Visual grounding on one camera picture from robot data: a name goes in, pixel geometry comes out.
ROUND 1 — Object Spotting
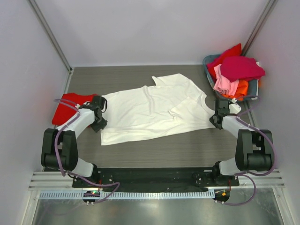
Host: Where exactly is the orange t shirt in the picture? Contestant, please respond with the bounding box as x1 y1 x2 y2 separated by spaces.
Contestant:
222 80 249 99

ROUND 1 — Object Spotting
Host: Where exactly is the aluminium frame rail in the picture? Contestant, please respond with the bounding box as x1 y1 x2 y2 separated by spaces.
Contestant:
28 169 285 191

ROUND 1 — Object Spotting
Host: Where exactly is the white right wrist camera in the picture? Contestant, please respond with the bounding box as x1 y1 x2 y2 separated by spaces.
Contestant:
229 98 242 115

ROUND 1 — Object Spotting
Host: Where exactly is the left aluminium corner post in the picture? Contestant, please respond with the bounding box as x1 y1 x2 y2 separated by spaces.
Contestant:
27 0 73 73

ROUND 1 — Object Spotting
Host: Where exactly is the grey-blue laundry basket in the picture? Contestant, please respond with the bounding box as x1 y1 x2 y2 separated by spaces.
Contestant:
202 54 247 101

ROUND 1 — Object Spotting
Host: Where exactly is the right aluminium corner post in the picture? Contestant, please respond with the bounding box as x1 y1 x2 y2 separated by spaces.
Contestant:
241 0 278 56

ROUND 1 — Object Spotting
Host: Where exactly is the magenta t shirt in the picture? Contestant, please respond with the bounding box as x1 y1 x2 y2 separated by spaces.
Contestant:
220 56 266 82

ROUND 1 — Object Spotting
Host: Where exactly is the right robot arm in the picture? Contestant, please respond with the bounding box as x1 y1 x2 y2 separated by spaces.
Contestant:
209 99 276 186

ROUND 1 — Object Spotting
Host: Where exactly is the grey t shirt in basket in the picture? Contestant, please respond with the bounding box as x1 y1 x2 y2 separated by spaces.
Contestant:
243 79 259 101

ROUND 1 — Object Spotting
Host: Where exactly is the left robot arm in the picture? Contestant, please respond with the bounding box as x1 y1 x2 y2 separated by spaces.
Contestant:
41 95 107 188

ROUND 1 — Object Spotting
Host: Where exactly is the red t shirt in basket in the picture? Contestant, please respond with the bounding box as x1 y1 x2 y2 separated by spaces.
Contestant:
206 43 242 82

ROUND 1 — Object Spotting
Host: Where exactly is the white printed t shirt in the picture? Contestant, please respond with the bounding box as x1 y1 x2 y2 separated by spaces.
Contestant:
101 74 214 146

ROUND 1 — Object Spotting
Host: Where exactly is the slotted white cable duct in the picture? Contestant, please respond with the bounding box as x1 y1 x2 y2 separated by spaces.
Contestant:
39 190 215 201

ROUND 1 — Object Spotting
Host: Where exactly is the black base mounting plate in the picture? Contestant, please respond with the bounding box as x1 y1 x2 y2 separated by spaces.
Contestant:
72 166 240 191

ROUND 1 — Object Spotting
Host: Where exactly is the aluminium corner post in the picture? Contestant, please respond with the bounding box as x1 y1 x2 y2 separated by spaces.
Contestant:
27 0 73 73
241 0 278 56

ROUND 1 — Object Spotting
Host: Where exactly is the folded red t shirt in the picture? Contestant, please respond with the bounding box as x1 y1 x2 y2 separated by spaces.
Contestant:
52 93 97 126

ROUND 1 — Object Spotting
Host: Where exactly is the pink t shirt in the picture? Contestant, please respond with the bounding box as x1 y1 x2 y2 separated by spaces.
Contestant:
213 64 239 96

